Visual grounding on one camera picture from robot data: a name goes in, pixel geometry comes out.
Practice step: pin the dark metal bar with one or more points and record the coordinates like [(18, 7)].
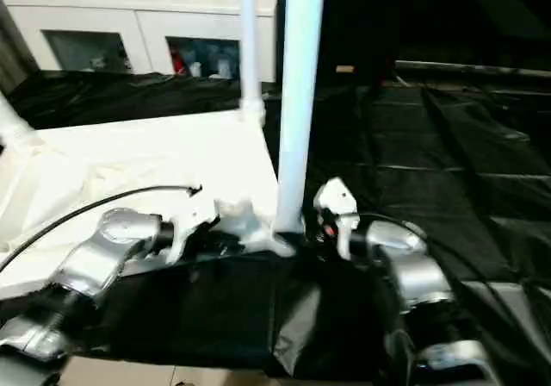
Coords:
[(473, 67)]

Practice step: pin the white plastic table top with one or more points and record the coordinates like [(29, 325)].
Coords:
[(129, 157)]

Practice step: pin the white plastic table leg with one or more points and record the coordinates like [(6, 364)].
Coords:
[(301, 80), (10, 123), (250, 41)]

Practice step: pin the black mat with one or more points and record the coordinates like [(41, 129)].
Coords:
[(452, 166)]

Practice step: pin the white sideboard cabinet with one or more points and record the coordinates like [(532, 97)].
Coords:
[(107, 11)]

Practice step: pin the grey curtain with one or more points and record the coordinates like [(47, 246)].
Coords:
[(13, 50)]

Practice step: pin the white cup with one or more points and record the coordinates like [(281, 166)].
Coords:
[(194, 68)]

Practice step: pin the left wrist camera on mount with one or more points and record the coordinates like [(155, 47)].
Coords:
[(196, 218)]

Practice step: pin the red carton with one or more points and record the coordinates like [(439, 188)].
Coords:
[(177, 63)]

